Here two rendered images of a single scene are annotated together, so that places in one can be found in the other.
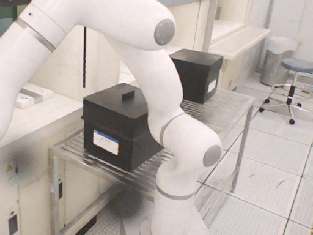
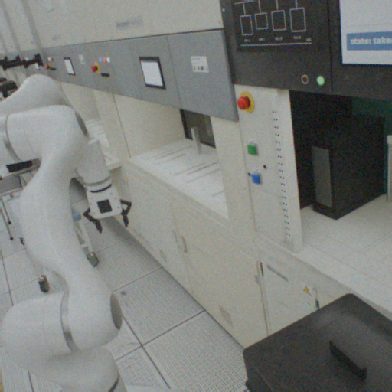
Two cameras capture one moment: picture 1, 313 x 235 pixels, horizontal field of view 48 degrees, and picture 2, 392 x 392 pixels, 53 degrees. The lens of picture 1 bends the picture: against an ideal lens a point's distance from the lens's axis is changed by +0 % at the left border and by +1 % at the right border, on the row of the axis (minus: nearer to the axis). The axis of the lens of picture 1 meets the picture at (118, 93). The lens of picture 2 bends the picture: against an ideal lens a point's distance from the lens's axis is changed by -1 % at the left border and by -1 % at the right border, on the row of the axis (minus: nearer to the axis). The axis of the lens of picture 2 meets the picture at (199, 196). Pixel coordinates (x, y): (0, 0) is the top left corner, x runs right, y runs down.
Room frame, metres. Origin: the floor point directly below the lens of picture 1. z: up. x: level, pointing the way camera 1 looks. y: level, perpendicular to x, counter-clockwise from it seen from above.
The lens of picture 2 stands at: (1.47, -0.57, 1.63)
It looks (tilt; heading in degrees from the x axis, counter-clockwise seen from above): 25 degrees down; 122
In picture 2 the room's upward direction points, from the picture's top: 12 degrees counter-clockwise
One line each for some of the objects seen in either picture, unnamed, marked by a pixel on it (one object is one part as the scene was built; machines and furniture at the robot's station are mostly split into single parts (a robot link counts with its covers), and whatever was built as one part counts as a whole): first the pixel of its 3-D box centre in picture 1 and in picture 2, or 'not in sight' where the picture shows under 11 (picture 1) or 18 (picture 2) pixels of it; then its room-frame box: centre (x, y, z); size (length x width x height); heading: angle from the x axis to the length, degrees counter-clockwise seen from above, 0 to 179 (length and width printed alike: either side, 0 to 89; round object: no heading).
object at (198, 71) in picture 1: (192, 74); not in sight; (2.12, -0.47, 0.89); 0.29 x 0.29 x 0.25; 59
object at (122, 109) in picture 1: (127, 105); (347, 377); (1.38, -0.04, 0.98); 0.29 x 0.29 x 0.13; 52
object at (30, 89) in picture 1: (24, 93); not in sight; (1.64, 0.49, 0.89); 0.22 x 0.21 x 0.04; 57
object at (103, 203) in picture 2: not in sight; (104, 198); (0.55, 0.32, 1.12); 0.10 x 0.07 x 0.11; 33
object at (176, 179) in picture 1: (187, 158); (60, 346); (0.84, -0.21, 1.07); 0.19 x 0.12 x 0.24; 32
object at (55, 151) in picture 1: (164, 174); not in sight; (1.72, -0.30, 0.38); 1.30 x 0.60 x 0.76; 147
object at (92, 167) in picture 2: not in sight; (89, 159); (0.55, 0.32, 1.26); 0.09 x 0.08 x 0.13; 32
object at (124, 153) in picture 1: (125, 131); not in sight; (1.38, -0.04, 0.85); 0.28 x 0.28 x 0.17; 52
